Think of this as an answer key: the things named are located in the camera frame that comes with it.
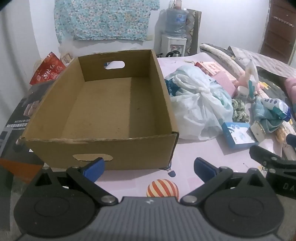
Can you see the red snack bag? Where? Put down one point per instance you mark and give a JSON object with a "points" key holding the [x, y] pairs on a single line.
{"points": [[49, 69]]}

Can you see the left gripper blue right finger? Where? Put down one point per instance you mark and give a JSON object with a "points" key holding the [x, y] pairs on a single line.
{"points": [[214, 179]]}

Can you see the clear snack packet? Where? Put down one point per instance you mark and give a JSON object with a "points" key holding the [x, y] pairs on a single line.
{"points": [[251, 78]]}

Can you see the brown cardboard box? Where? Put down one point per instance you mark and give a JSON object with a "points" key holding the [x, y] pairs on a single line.
{"points": [[112, 105]]}

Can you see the white blue wet wipes pack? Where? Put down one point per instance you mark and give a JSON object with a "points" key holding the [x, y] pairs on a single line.
{"points": [[278, 107]]}

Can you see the white cylindrical jar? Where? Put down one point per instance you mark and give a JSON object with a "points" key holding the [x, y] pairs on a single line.
{"points": [[242, 92]]}

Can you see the blue water jug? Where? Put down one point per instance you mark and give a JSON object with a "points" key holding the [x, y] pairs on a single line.
{"points": [[175, 22]]}

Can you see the white water dispenser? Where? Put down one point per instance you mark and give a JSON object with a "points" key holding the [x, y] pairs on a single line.
{"points": [[170, 44]]}

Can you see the blue white bandage box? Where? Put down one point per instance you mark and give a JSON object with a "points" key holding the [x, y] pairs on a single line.
{"points": [[238, 135]]}

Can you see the dark printed poster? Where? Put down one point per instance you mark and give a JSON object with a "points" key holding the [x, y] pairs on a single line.
{"points": [[12, 147]]}

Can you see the brown wooden door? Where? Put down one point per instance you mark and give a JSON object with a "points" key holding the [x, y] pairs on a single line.
{"points": [[279, 38]]}

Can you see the pink sponge block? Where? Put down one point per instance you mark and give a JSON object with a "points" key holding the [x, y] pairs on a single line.
{"points": [[225, 82]]}

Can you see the green white scrunchie cloth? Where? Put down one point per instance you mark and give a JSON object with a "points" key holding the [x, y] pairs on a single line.
{"points": [[239, 111]]}

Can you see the floral blue wall cloth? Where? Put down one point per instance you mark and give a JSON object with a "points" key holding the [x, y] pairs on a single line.
{"points": [[103, 20]]}

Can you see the pink plush doll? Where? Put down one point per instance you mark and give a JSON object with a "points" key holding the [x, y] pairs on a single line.
{"points": [[241, 82]]}

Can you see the pink pillow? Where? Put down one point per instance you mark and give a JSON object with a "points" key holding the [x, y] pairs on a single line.
{"points": [[290, 86]]}

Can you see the black kettle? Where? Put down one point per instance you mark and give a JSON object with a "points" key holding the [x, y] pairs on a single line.
{"points": [[174, 53]]}

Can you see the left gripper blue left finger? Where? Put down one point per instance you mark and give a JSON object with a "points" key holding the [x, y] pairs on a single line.
{"points": [[83, 179]]}

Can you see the red white tissue pack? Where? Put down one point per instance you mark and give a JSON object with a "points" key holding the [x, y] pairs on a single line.
{"points": [[209, 68]]}

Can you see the white plastic bag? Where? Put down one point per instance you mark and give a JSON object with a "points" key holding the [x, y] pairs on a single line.
{"points": [[200, 104]]}

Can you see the light blue towel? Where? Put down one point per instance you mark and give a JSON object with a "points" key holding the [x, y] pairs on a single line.
{"points": [[268, 120]]}

